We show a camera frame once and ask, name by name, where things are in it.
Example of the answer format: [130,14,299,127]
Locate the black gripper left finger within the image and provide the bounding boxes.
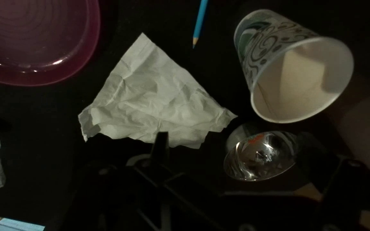
[55,165,123,231]

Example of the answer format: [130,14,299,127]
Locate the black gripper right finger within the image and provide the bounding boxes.
[315,158,369,231]

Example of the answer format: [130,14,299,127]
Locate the patterned paper coffee cup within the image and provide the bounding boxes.
[233,8,356,125]

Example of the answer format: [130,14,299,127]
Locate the small clear dome container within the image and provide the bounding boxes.
[222,121,299,184]

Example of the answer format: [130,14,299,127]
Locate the crumpled white tissue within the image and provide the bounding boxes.
[77,32,239,150]

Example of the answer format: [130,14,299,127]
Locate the blue pencil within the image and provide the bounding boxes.
[191,0,211,50]

